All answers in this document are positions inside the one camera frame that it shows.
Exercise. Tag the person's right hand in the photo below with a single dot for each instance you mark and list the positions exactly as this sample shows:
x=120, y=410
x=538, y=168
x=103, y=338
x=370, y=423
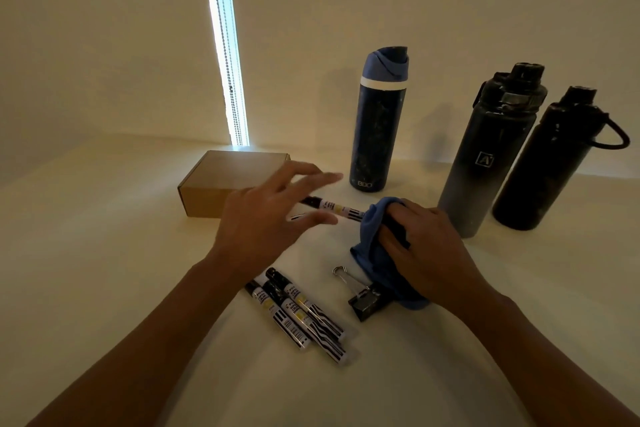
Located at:
x=440, y=261

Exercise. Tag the person's right forearm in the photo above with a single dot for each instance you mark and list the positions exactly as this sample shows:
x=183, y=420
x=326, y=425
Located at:
x=555, y=371

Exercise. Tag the black grey gradient bottle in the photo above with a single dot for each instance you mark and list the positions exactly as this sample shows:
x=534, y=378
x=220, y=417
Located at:
x=485, y=166

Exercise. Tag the barcode label black marker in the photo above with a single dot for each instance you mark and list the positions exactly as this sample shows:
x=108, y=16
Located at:
x=285, y=321

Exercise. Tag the navy bottle with blue lid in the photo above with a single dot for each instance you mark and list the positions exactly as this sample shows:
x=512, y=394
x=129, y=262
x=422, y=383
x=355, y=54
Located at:
x=377, y=131

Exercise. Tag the brown paper box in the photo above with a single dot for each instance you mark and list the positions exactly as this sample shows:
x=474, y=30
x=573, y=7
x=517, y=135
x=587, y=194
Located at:
x=220, y=176

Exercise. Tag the black binder clip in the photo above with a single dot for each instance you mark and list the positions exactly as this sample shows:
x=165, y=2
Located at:
x=367, y=304

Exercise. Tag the person's left hand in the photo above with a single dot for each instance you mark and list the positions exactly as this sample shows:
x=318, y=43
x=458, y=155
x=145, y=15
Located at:
x=255, y=231

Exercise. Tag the blue cloth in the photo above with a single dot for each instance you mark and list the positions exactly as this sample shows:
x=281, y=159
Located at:
x=370, y=251

